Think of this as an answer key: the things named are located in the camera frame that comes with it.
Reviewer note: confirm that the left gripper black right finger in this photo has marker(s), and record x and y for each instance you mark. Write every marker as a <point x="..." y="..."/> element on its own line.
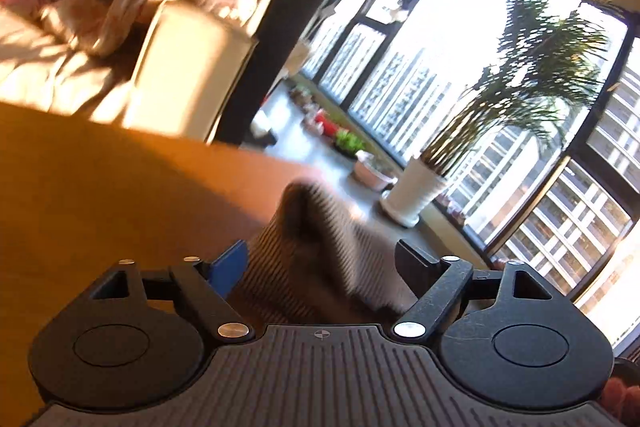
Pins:
<point x="438" y="283"/>

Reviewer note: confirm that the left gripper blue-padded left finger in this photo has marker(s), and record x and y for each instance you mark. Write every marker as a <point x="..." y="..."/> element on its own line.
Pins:
<point x="201" y="291"/>

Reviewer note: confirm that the striped grey white garment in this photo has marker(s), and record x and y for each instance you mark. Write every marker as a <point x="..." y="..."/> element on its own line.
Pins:
<point x="316" y="264"/>

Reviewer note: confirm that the potted palm white pot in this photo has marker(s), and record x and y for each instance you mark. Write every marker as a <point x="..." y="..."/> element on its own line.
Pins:
<point x="547" y="64"/>

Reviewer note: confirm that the pink flower bowl planter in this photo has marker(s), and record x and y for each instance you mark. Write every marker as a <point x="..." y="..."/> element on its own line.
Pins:
<point x="372" y="172"/>

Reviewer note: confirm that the green plant tray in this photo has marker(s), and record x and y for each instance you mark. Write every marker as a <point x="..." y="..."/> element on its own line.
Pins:
<point x="348" y="143"/>

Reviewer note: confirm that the red plant pot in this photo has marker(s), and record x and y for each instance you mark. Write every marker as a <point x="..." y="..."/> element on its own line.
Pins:
<point x="329" y="126"/>

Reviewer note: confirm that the beige sofa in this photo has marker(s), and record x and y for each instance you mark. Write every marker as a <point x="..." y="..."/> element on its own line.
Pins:
<point x="165" y="66"/>

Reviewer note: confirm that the pink floral blanket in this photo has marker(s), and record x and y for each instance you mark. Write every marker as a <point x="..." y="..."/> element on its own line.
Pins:
<point x="99" y="29"/>

